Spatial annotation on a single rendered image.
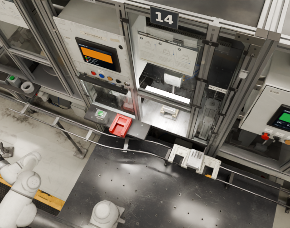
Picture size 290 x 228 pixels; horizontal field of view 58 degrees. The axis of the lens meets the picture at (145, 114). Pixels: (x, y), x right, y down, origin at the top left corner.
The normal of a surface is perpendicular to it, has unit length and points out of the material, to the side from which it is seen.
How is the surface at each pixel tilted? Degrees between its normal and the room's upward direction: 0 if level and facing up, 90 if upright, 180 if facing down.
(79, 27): 90
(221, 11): 0
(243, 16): 0
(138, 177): 0
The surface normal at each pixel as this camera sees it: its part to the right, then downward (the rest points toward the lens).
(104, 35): -0.40, 0.82
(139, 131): -0.05, -0.47
